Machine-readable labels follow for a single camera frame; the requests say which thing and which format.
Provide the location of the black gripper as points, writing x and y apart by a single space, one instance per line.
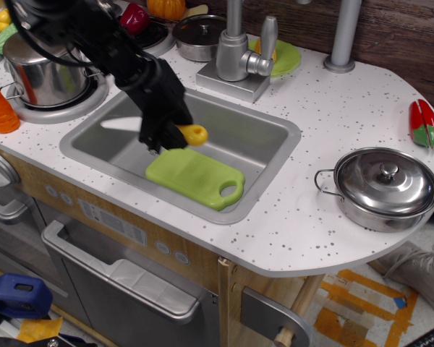
155 89

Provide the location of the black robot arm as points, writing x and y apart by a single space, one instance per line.
92 27

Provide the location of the green plastic cutting board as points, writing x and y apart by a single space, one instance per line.
198 177

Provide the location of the grey toy sink basin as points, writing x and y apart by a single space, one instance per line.
255 143

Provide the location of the black stove burner right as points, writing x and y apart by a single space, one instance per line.
152 39

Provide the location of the silver toy faucet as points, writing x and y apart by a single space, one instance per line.
238 71

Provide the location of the small steel pot with lid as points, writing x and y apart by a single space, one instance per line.
197 36

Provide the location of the red toy bell pepper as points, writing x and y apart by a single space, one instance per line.
134 19

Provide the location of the orange toy pumpkin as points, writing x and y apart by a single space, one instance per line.
166 9

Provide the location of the yellow toy corn piece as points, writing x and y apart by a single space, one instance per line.
266 49

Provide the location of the tall steel pot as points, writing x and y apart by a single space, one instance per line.
40 81

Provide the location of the grey stove knob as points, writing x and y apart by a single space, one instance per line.
111 7

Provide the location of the green plastic plate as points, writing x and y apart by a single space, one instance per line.
288 58

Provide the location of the orange toy carrot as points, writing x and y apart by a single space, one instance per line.
9 120

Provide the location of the grey dishwasher door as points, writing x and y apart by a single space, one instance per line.
128 298

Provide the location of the grey oven door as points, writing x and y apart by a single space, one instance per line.
21 224

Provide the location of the green toy lettuce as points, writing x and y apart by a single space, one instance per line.
6 34

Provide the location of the yellow toy pepper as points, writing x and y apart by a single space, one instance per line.
5 19

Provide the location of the blue clamp tool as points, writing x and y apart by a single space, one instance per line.
25 297

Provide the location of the grey support pole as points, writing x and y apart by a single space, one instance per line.
340 60

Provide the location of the steel pan with lid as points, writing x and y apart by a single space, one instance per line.
382 189

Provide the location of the red green toy chili pepper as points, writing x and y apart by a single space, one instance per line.
421 123

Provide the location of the white sneaker shoe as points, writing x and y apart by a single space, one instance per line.
411 266

